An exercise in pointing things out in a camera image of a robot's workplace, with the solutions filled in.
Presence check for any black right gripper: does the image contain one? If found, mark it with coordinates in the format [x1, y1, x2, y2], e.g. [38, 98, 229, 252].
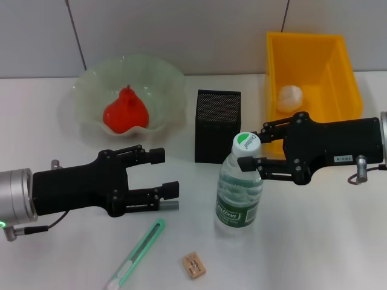
[237, 111, 382, 185]

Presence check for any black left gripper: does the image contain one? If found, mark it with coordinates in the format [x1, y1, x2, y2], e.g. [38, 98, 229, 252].
[31, 144, 180, 218]

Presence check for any clear plastic water bottle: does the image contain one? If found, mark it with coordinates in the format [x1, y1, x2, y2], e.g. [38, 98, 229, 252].
[213, 131, 264, 238]

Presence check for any white paper ball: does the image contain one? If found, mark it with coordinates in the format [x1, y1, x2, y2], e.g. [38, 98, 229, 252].
[278, 85, 304, 113]

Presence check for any red-orange fruit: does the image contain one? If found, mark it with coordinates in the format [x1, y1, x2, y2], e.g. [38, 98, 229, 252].
[102, 85, 150, 135]

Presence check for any grey marker pen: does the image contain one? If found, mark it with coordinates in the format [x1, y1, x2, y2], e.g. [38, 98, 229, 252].
[159, 199, 180, 212]

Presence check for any black mesh pen holder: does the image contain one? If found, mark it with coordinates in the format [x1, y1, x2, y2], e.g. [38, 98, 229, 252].
[194, 89, 244, 164]

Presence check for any green utility knife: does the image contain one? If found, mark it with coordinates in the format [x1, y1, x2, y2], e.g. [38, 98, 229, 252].
[104, 217, 166, 290]

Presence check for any green glass fruit plate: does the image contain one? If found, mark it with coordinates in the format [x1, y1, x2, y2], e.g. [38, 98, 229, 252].
[57, 54, 187, 143]

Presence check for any yellow plastic bin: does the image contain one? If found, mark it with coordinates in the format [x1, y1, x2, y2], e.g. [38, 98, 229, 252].
[265, 31, 363, 156]

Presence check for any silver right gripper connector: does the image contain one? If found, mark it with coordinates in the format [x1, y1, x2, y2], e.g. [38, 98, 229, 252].
[356, 155, 369, 184]

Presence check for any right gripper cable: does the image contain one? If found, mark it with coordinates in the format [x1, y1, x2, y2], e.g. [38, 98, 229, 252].
[347, 164, 387, 185]

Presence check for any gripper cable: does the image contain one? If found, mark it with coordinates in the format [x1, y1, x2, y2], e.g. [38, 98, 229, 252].
[2, 211, 69, 242]
[347, 164, 387, 185]

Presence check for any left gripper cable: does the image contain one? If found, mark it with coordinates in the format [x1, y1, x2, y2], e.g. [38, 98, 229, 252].
[2, 211, 69, 242]

